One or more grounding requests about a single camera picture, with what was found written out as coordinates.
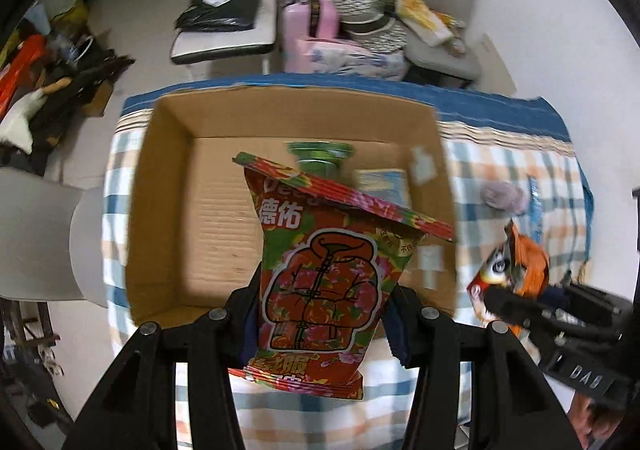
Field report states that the yellow and white bag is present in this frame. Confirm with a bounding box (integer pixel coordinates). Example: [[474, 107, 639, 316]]
[[394, 0, 459, 47]]

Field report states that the cardboard box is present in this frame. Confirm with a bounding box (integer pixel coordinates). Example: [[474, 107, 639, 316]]
[[125, 85, 459, 331]]

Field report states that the stack of straw hats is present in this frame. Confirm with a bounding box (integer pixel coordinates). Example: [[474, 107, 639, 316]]
[[332, 0, 409, 52]]

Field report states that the plaid tablecloth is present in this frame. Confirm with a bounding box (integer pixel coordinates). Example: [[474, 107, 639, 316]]
[[102, 77, 596, 450]]

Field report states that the pile of clutter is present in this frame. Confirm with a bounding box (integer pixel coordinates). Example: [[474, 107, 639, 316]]
[[0, 0, 137, 167]]

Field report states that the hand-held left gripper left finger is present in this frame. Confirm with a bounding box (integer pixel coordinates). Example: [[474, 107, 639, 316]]
[[62, 274, 263, 450]]

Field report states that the pink suitcase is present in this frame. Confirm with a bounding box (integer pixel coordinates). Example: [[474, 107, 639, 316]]
[[279, 0, 343, 74]]

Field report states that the orange printed packet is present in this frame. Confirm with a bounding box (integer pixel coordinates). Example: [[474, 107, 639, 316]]
[[466, 219, 552, 327]]

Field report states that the grey office chair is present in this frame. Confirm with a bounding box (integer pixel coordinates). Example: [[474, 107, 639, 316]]
[[402, 0, 484, 84]]

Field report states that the purple round soft object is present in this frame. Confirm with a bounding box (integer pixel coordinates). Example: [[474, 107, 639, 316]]
[[481, 181, 530, 214]]

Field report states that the white round-backed chair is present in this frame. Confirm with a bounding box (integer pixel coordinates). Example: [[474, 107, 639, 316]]
[[0, 167, 109, 309]]

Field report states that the green packet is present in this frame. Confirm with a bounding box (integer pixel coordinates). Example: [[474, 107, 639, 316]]
[[286, 141, 356, 181]]

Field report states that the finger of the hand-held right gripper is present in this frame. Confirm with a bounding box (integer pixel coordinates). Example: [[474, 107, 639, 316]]
[[484, 284, 572, 334]]

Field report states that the floral printed soft package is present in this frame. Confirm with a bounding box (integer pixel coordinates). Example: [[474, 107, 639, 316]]
[[299, 37, 407, 82]]

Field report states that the blue strip packet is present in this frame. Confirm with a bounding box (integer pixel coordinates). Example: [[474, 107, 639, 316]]
[[527, 175, 547, 242]]

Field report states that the person's right hand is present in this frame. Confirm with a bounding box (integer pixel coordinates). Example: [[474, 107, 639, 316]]
[[567, 392, 626, 442]]

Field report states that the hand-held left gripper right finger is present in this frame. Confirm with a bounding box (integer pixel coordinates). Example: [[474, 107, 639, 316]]
[[384, 285, 581, 450]]

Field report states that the red floral wipes packet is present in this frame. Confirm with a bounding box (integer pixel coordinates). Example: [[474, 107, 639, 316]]
[[231, 151, 457, 400]]

